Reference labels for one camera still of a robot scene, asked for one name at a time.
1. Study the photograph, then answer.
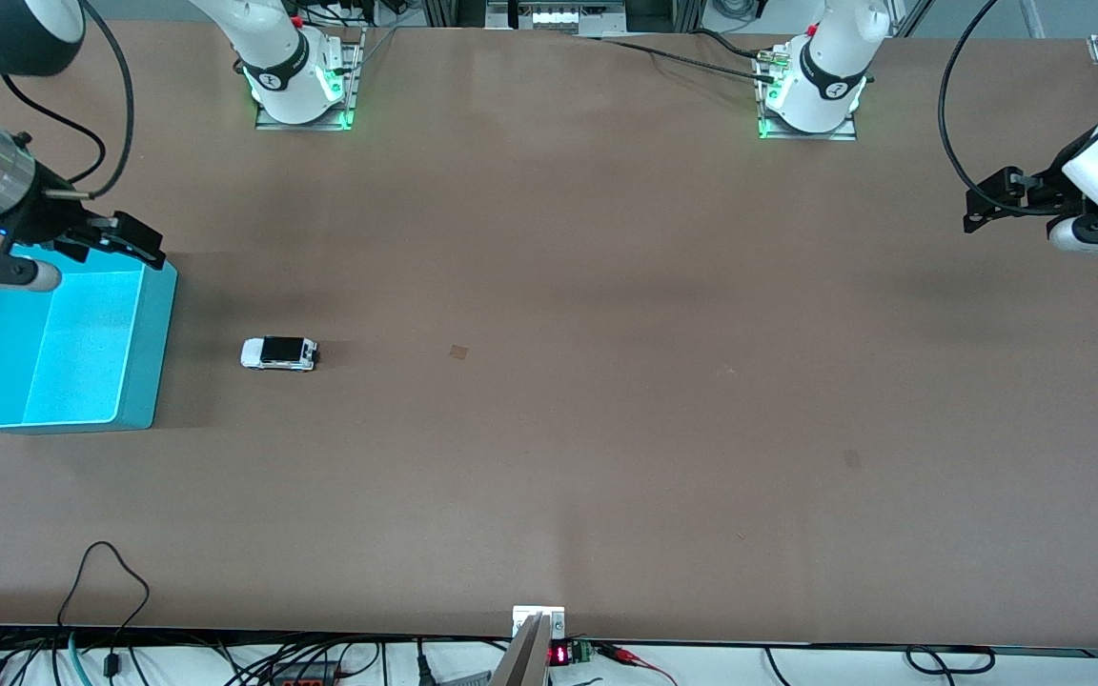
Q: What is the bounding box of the cyan plastic bin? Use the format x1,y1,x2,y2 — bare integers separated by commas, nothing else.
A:
0,243,178,434

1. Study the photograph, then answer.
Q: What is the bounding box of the long black base cable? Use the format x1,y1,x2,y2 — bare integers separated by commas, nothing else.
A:
597,36,779,85

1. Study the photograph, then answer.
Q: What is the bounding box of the short black base cable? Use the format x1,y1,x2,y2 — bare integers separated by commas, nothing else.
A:
692,29,779,63

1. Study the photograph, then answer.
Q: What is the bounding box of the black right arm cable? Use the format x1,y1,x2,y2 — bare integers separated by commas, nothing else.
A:
0,74,109,187
77,0,136,199

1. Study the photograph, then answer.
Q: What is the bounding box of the red clip lead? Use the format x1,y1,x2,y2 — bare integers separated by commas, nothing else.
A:
597,643,679,686

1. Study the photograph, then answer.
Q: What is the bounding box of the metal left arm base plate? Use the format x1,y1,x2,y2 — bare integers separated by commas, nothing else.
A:
757,38,861,142

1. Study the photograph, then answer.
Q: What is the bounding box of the metal equipment rack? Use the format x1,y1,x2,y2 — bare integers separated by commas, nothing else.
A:
420,0,707,37

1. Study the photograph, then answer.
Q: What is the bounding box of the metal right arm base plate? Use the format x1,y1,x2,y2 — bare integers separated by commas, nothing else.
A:
254,27,365,131

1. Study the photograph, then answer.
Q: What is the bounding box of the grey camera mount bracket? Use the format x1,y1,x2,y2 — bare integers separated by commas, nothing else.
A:
492,605,566,686

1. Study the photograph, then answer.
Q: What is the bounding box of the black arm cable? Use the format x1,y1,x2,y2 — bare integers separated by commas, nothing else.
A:
0,74,109,187
77,0,136,199
937,0,1027,192

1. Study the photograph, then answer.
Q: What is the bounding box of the white jeep toy black roof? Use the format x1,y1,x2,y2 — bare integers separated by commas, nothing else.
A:
240,335,319,373

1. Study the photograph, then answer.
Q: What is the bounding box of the thin black looped cable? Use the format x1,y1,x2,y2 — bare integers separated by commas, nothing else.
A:
56,541,152,677

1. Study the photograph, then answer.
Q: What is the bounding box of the black coiled cable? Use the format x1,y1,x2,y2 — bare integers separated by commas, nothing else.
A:
904,646,996,676

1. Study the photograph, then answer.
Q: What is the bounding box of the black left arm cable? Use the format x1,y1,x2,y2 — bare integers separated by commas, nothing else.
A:
937,0,1027,192

